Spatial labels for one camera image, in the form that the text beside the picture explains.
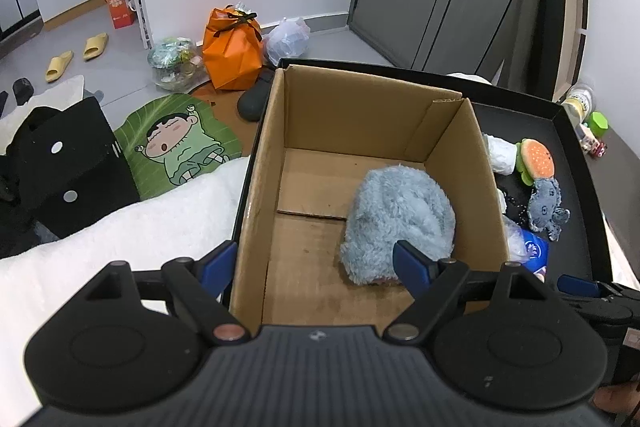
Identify yellow slipper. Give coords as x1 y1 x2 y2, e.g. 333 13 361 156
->
44 50 74 83
82 32 108 62

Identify white blanket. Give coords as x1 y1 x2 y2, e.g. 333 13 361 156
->
1 157 248 426

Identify grey denim octopus toy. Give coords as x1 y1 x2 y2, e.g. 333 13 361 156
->
527 178 570 242

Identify white yellow canister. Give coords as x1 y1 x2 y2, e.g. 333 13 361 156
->
562 82 594 124

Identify blue tissue pack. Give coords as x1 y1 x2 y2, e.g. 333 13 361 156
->
521 229 549 282

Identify green hexagonal container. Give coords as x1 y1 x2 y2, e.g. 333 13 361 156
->
587 110 608 140

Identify yellow slipper right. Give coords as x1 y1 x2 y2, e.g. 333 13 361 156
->
82 32 108 62

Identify orange paper bag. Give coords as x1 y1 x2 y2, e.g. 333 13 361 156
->
202 5 262 91

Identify white plastic bag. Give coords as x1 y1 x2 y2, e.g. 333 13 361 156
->
262 17 311 66

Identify black shoe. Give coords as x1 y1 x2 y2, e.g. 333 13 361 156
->
236 68 274 122

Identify hamburger plush toy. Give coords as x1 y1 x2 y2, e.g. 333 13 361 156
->
515 139 555 186

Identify yellow slipper left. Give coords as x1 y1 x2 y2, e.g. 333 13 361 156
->
44 50 74 83

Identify small figurine toys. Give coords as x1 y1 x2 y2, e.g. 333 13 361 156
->
576 124 606 158

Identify clear plastic bag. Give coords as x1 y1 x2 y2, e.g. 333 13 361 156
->
502 216 528 263

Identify black bag with white dots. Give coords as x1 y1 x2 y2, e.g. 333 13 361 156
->
1 96 140 258

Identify orange cardboard box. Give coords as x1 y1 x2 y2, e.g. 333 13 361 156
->
102 0 138 30

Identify green cartoon floor mat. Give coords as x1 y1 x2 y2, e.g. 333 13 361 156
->
115 94 242 200

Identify fluffy light blue plush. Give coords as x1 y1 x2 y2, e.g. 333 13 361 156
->
340 165 456 286

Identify black slipper pair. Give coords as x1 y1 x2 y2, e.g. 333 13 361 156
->
12 77 35 106

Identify black beaded pouch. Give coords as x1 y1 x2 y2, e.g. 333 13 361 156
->
498 185 532 229

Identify black shallow tray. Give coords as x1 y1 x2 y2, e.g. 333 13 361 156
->
230 57 614 308

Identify clear bag with green items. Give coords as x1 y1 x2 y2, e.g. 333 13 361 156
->
148 37 204 93

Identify brown cardboard box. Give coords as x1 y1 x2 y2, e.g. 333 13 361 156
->
230 65 509 331

